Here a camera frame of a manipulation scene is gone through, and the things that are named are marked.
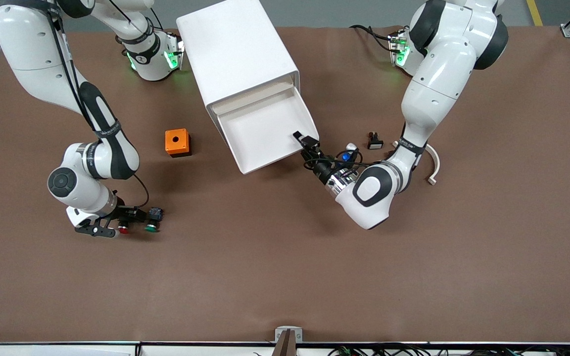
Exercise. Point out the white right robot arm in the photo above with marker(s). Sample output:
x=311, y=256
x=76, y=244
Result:
x=32, y=44

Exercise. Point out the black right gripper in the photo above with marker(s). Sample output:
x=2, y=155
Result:
x=129, y=214

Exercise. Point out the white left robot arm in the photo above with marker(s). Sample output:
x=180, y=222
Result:
x=438, y=84

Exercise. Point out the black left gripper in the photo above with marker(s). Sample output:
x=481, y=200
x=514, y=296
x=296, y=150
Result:
x=320, y=169

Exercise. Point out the brown table mat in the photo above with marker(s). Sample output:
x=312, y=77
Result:
x=285, y=277

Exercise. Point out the orange button enclosure box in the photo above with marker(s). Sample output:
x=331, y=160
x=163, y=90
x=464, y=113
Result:
x=170, y=146

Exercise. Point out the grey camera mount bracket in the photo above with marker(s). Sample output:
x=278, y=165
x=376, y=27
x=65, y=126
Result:
x=278, y=336

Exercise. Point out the black switch white cap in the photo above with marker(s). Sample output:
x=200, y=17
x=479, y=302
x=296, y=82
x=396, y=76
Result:
x=375, y=144

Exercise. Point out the white curved plastic arc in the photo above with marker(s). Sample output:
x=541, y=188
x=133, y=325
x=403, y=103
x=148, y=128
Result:
x=436, y=165

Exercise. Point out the green push button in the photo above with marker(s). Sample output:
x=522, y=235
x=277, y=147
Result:
x=152, y=228

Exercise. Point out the white drawer cabinet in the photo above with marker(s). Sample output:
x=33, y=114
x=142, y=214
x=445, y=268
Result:
x=235, y=49

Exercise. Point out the red push button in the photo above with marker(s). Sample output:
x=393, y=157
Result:
x=123, y=230

